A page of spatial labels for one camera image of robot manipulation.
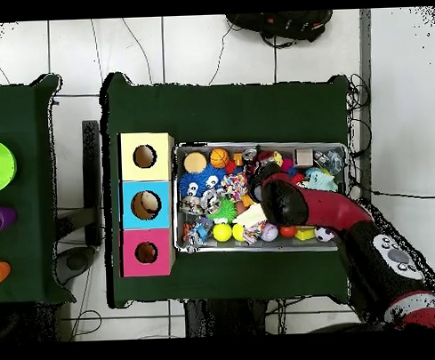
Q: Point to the purple cup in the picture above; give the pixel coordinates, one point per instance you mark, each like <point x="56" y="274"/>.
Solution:
<point x="3" y="219"/>

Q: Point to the mint green waffle cloth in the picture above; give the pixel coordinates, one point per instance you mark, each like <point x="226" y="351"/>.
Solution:
<point x="320" y="180"/>

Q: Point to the orange toy basketball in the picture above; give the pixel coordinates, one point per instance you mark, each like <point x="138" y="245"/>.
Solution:
<point x="219" y="158"/>

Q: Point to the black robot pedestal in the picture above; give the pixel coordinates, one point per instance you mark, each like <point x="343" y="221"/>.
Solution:
<point x="222" y="318"/>

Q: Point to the yellow ball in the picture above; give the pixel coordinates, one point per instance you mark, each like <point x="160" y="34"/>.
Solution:
<point x="222" y="232"/>
<point x="238" y="232"/>

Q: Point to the orange cup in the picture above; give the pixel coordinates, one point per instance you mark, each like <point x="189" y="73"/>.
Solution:
<point x="0" y="273"/>

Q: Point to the small soccer ball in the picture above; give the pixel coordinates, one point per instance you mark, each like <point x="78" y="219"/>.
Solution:
<point x="324" y="234"/>

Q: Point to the dark green table cloth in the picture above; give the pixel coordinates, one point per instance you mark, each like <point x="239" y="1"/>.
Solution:
<point x="219" y="116"/>
<point x="27" y="229"/>

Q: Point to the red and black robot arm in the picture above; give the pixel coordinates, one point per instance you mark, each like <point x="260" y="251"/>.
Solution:
<point x="328" y="204"/>

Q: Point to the wooden box with three holes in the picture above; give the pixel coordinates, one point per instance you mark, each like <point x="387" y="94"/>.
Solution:
<point x="128" y="172"/>

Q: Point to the tan round foam disc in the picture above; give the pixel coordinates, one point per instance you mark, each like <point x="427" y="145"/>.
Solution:
<point x="195" y="162"/>

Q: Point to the blue fuzzy monster toy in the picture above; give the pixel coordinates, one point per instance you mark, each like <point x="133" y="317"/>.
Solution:
<point x="199" y="180"/>

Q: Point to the green spiky ball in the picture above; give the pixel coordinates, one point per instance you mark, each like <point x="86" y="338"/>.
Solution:
<point x="223" y="211"/>

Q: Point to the cream waffle cloth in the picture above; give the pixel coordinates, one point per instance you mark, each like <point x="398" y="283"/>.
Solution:
<point x="252" y="216"/>

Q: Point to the yellow plush duck toy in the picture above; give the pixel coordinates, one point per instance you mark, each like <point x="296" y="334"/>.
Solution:
<point x="278" y="158"/>

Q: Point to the shallow clear mesh bin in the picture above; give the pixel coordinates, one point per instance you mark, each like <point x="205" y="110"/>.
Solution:
<point x="223" y="248"/>

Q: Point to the orange plastic building block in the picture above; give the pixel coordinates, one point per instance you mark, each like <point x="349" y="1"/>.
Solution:
<point x="247" y="200"/>

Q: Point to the lime green bowl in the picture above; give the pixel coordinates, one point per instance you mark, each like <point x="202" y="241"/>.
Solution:
<point x="0" y="166"/>

